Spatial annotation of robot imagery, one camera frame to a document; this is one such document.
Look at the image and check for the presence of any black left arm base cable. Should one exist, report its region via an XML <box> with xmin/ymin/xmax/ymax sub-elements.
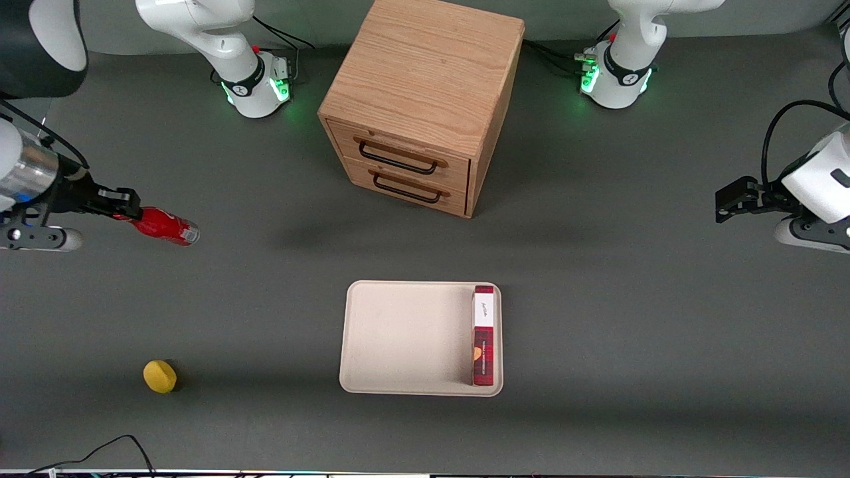
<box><xmin>523</xmin><ymin>39</ymin><xmax>589</xmax><ymax>75</ymax></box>

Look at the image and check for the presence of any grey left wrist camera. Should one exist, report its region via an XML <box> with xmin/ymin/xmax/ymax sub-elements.
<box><xmin>773</xmin><ymin>216</ymin><xmax>850</xmax><ymax>254</ymax></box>

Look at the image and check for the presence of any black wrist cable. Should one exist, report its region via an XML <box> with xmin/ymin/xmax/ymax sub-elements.
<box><xmin>762</xmin><ymin>100</ymin><xmax>850</xmax><ymax>188</ymax></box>
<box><xmin>0</xmin><ymin>98</ymin><xmax>91</xmax><ymax>171</ymax></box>

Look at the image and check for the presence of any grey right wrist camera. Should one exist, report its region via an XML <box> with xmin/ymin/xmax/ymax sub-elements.
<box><xmin>0</xmin><ymin>226</ymin><xmax>84</xmax><ymax>252</ymax></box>

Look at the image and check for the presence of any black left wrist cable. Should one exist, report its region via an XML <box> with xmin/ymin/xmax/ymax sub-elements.
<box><xmin>762</xmin><ymin>100</ymin><xmax>850</xmax><ymax>188</ymax></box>

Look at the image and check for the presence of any wooden drawer front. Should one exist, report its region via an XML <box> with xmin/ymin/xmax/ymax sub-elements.
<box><xmin>327</xmin><ymin>118</ymin><xmax>472</xmax><ymax>195</ymax></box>
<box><xmin>344</xmin><ymin>156</ymin><xmax>470</xmax><ymax>218</ymax></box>

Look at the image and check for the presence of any red tartan shortbread box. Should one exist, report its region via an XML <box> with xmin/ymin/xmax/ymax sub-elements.
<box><xmin>471</xmin><ymin>285</ymin><xmax>495</xmax><ymax>387</ymax></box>

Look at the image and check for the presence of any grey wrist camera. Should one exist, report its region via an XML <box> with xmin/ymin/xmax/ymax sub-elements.
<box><xmin>773</xmin><ymin>216</ymin><xmax>850</xmax><ymax>254</ymax></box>
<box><xmin>0</xmin><ymin>226</ymin><xmax>84</xmax><ymax>252</ymax></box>

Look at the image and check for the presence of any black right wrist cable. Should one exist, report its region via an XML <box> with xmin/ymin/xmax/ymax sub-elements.
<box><xmin>0</xmin><ymin>98</ymin><xmax>91</xmax><ymax>171</ymax></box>

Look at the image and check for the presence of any black cable at table edge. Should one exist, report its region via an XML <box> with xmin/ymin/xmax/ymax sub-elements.
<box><xmin>0</xmin><ymin>434</ymin><xmax>155</xmax><ymax>476</ymax></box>

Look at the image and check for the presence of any wooden two-drawer cabinet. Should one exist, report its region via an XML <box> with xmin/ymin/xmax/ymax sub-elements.
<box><xmin>317</xmin><ymin>0</ymin><xmax>526</xmax><ymax>219</ymax></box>

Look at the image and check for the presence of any black right arm base cable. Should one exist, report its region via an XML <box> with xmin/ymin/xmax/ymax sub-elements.
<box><xmin>250</xmin><ymin>16</ymin><xmax>317</xmax><ymax>83</ymax></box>

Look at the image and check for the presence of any beige plastic tray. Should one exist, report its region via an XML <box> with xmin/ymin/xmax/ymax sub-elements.
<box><xmin>339</xmin><ymin>279</ymin><xmax>504</xmax><ymax>398</ymax></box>

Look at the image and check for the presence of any black metal drawer handle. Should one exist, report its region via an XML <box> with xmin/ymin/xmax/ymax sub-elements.
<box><xmin>353</xmin><ymin>135</ymin><xmax>448</xmax><ymax>177</ymax></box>
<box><xmin>369</xmin><ymin>168</ymin><xmax>452</xmax><ymax>204</ymax></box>

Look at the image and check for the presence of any black arm base cable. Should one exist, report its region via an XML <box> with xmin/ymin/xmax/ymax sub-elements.
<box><xmin>250</xmin><ymin>16</ymin><xmax>317</xmax><ymax>83</ymax></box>
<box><xmin>523</xmin><ymin>39</ymin><xmax>589</xmax><ymax>75</ymax></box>

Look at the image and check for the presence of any red coke bottle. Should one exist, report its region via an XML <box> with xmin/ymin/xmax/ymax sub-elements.
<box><xmin>114</xmin><ymin>206</ymin><xmax>201</xmax><ymax>248</ymax></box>

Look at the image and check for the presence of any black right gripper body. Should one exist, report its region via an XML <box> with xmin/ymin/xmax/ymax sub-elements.
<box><xmin>48</xmin><ymin>167</ymin><xmax>104</xmax><ymax>214</ymax></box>

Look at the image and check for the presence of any yellow lemon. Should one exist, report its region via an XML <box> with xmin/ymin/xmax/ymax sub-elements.
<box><xmin>143</xmin><ymin>360</ymin><xmax>178</xmax><ymax>394</ymax></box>

